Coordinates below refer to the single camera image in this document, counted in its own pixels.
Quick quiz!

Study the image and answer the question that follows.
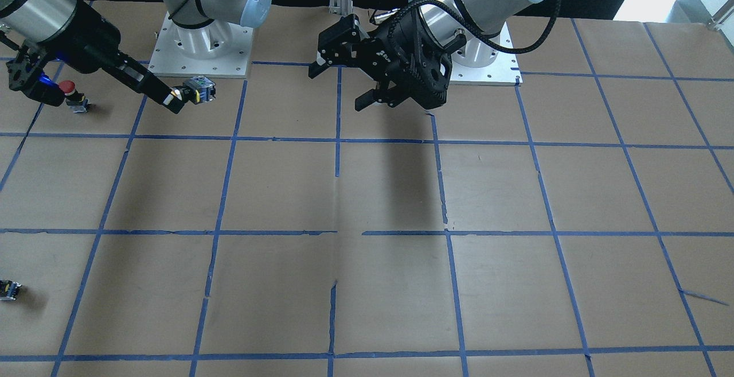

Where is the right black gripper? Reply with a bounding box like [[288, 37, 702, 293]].
[[75, 15, 187, 115]]

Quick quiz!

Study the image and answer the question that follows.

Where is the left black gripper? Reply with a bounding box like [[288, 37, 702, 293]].
[[309, 8, 452, 112]]

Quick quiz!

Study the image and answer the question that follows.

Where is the yellow push button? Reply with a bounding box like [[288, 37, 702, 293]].
[[182, 76, 217, 104]]

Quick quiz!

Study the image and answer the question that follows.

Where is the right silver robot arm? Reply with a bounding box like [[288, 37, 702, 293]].
[[2, 0, 272, 113]]

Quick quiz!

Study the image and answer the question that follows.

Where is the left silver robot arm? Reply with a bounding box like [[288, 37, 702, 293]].
[[309, 0, 562, 112]]

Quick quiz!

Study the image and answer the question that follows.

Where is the red push button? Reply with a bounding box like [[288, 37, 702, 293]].
[[58, 80, 90, 114]]

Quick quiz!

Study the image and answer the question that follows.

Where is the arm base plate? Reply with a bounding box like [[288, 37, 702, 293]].
[[450, 38, 524, 86], [149, 16, 255, 79]]

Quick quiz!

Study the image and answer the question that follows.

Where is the blue lit wrist camera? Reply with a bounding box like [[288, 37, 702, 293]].
[[6, 43, 65, 107]]

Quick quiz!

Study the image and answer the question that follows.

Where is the black switch block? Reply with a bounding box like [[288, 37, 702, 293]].
[[0, 279, 23, 301]]

